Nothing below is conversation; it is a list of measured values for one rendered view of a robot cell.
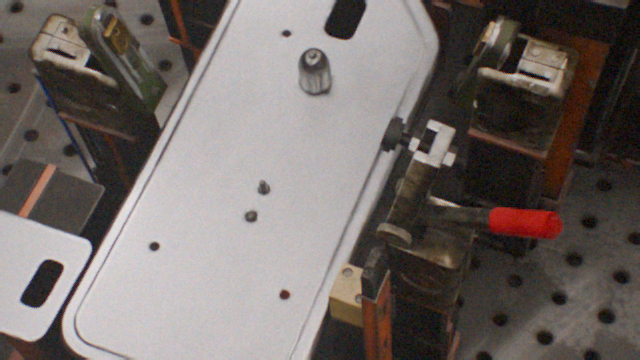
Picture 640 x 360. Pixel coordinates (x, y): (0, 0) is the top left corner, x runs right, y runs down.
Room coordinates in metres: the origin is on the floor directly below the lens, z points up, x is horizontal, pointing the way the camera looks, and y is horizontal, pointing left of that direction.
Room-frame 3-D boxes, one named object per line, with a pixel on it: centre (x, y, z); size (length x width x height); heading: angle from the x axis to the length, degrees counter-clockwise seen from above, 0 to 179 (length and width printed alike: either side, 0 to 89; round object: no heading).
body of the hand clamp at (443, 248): (0.41, -0.09, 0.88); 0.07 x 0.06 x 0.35; 61
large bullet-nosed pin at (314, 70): (0.60, -0.01, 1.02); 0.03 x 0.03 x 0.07
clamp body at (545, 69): (0.55, -0.20, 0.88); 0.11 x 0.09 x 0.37; 61
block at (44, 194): (0.52, 0.25, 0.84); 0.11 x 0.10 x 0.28; 61
